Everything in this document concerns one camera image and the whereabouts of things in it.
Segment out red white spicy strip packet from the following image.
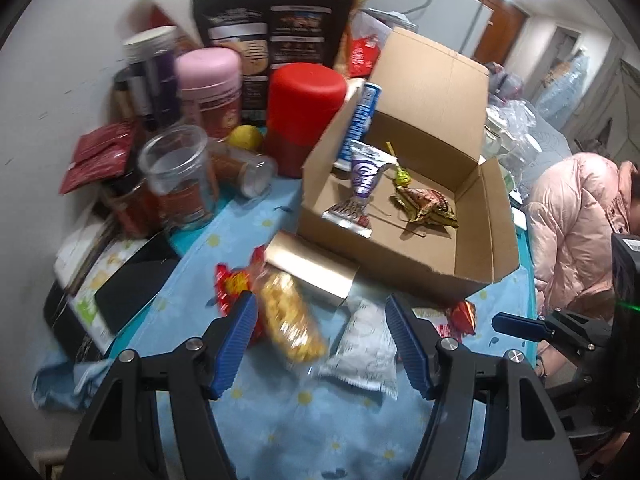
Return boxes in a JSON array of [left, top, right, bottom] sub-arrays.
[[412, 308, 454, 338]]

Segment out red gold sausage packet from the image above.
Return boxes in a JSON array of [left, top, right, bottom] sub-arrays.
[[214, 245, 266, 316]]

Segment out clear bag yellow puffs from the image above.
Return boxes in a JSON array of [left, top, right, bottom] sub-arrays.
[[252, 263, 328, 365]]

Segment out small red gold candy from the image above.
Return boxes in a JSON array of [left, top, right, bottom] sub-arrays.
[[448, 300, 477, 336]]

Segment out white bread snack bag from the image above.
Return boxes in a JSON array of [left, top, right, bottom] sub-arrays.
[[318, 298, 398, 400]]

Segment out small gold cardboard box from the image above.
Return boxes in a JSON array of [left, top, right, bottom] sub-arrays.
[[265, 231, 358, 307]]

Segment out green red crinkled snack packet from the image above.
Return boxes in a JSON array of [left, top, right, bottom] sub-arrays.
[[394, 186, 459, 229]]

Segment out yellow lollipop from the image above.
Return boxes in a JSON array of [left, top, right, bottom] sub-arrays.
[[386, 142, 412, 188]]

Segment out purple silver snack packet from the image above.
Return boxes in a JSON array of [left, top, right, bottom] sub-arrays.
[[320, 140, 399, 240]]

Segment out blue white tablet tube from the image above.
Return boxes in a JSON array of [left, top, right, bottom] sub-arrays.
[[334, 82, 382, 171]]

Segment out black smartphone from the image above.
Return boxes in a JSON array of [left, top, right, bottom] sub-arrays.
[[94, 235, 180, 335]]

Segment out pink puffer jacket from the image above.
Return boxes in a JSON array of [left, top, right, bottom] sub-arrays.
[[526, 153, 639, 321]]

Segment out green white snack pouch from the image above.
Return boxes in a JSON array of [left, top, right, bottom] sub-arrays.
[[70, 236, 146, 354]]

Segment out lying clear brown-label jar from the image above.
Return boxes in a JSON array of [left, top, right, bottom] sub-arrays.
[[208, 140, 278, 200]]

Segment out dark lidded red jar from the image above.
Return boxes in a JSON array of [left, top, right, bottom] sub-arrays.
[[100, 158, 160, 238]]

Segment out open cardboard box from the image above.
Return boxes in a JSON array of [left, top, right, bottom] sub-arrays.
[[297, 28, 518, 301]]

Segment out clear plastic jar brown label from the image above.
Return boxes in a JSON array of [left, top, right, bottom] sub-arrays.
[[138, 124, 219, 230]]

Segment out white flat box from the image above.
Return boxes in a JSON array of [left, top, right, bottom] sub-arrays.
[[53, 207, 117, 294]]

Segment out yellow lemon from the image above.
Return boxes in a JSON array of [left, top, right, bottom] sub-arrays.
[[227, 125, 264, 152]]

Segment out clear plastic bag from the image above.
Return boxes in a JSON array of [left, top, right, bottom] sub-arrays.
[[480, 100, 542, 184]]

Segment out dark red sachets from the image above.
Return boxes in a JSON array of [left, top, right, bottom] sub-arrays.
[[58, 122, 138, 195]]

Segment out red lidded canister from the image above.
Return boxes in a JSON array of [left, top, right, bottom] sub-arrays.
[[262, 63, 347, 178]]

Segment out pink lidded jar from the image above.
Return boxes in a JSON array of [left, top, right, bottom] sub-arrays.
[[175, 47, 242, 139]]

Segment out red snack bag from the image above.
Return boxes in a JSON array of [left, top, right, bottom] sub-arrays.
[[347, 35, 381, 78]]

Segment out black coffee bag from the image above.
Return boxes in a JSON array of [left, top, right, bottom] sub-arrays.
[[191, 0, 355, 126]]

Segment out brown wooden door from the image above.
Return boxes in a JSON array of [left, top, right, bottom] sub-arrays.
[[473, 0, 528, 64]]

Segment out white refrigerator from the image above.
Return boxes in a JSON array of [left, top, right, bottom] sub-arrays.
[[368, 0, 492, 58]]

